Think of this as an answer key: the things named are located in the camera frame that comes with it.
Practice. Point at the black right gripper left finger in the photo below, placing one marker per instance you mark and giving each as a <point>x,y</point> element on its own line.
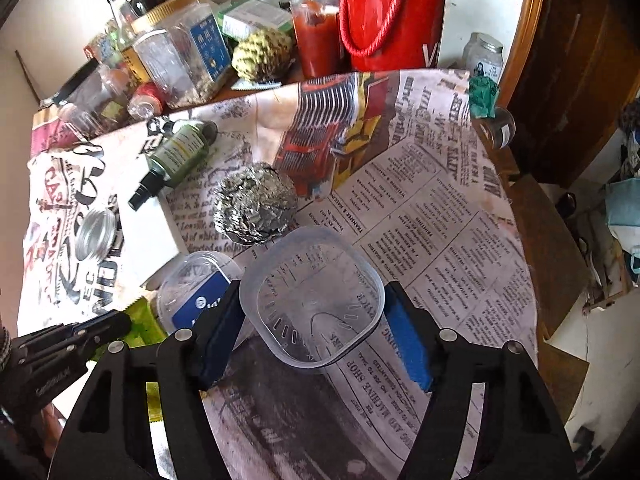
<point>108,434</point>

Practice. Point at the clear square plastic container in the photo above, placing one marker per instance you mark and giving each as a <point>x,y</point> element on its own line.
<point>312,298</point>

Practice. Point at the person's left hand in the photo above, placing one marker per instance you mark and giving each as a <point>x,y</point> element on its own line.
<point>47,429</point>

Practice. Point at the round metal tin lid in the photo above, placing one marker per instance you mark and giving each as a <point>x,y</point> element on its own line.
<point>96,235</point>

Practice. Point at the blue label plastic cup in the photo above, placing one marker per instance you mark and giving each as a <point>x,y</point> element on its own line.
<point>198,283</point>

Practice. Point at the small green spray bottle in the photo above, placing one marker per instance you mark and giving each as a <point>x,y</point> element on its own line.
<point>185,145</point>

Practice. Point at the newspaper print tablecloth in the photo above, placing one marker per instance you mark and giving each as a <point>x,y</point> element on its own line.
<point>392,164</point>

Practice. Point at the crumpled aluminium foil ball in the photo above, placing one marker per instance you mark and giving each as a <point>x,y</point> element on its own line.
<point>254,204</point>

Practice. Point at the clear jar with black lid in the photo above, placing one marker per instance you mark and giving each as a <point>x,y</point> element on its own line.
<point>94,100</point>

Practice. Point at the red white tipped can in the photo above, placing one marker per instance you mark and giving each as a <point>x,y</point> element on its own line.
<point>147,102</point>

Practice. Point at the glass jar lying sideways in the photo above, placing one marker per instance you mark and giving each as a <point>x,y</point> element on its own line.
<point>499,129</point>

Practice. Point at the red snack package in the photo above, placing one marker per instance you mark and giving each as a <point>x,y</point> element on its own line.
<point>101,47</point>

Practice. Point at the green crumpled cloth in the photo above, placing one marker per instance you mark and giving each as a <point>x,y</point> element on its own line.
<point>483,97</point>

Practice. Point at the clear jar with gold lid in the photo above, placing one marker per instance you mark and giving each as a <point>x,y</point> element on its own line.
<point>181,47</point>

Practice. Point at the dark wooden door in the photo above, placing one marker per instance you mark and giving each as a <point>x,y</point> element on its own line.
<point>582,69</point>

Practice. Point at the small glass jar right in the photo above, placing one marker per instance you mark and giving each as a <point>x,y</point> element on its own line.
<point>482,56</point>

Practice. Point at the green custard apple fruit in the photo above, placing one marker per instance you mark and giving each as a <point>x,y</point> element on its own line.
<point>264,56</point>

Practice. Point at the green white carton box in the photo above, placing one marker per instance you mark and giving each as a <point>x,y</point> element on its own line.
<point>240,19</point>

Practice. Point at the red sauce squeeze bottle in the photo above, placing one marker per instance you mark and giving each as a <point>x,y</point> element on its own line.
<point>318,37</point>

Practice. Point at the red thermos with rope handle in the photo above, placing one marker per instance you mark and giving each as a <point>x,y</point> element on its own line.
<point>383,35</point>

